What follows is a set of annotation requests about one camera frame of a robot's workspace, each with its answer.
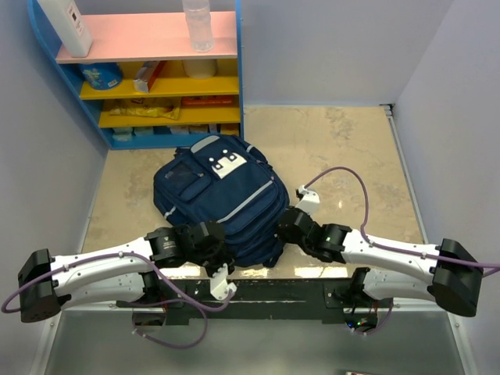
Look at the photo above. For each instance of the white rectangular device box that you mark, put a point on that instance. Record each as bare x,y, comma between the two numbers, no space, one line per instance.
68,23

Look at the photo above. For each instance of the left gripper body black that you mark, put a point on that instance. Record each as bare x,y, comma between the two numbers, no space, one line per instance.
212,259

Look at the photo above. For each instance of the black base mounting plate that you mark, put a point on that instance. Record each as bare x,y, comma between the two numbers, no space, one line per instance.
330,300

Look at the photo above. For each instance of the blue snack canister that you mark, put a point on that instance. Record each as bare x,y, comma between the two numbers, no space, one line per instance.
102,76

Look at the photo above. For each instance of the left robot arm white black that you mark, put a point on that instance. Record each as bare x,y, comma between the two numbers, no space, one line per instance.
49,284

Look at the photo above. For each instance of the navy blue student backpack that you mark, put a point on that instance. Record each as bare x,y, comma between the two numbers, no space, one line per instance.
225,179

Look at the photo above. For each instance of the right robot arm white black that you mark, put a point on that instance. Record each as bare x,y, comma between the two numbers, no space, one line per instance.
445,274

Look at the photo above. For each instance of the white cylindrical jar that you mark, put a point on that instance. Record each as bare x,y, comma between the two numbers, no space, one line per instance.
200,69

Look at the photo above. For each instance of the blue shelf unit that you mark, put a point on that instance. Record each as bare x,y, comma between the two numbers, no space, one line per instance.
132,39

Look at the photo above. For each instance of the yellow snack packet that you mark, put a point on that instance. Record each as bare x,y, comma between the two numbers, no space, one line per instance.
146,107

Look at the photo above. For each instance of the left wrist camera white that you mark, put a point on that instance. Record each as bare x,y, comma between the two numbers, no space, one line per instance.
220,287

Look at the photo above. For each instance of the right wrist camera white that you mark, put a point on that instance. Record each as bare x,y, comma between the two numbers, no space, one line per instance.
308,200

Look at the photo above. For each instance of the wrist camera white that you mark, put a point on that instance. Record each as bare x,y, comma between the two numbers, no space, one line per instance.
220,287
308,200

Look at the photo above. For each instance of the aluminium rail frame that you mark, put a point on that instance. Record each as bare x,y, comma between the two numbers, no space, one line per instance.
225,206

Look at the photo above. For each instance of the clear plastic water bottle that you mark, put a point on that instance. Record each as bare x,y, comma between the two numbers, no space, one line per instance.
198,18

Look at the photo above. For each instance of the orange white carton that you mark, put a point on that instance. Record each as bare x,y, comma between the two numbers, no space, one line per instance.
146,76

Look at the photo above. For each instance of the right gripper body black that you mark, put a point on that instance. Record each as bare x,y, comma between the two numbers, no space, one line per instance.
286,237

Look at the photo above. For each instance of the red flat box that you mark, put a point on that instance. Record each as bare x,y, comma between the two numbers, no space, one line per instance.
208,100

